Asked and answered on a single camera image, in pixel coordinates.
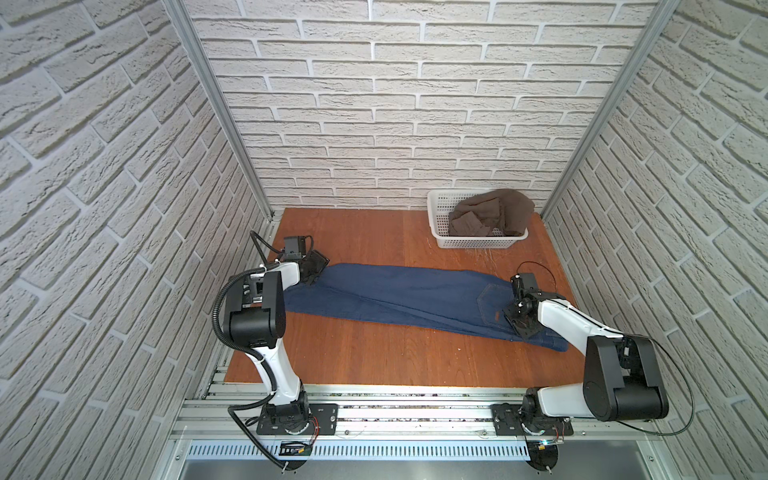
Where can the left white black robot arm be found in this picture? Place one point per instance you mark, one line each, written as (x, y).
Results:
(255, 320)

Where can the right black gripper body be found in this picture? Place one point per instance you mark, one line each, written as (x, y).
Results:
(523, 327)

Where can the left aluminium corner post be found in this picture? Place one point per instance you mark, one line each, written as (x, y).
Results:
(192, 44)

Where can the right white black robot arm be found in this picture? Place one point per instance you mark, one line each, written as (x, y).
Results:
(622, 380)

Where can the aluminium mounting rail frame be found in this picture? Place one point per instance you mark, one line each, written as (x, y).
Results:
(401, 423)

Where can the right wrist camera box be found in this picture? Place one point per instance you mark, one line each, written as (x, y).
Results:
(524, 284)

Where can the brown trousers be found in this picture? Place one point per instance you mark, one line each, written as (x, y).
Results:
(506, 210)

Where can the white plastic laundry basket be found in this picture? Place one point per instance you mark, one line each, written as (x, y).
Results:
(441, 203)

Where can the right aluminium corner post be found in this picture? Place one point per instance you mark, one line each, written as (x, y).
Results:
(657, 22)

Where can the blue denim jeans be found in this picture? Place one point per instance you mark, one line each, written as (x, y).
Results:
(462, 302)

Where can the aluminium corner post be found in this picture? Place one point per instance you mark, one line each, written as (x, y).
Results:
(192, 44)
(657, 22)

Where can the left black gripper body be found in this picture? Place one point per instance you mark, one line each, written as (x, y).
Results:
(316, 261)

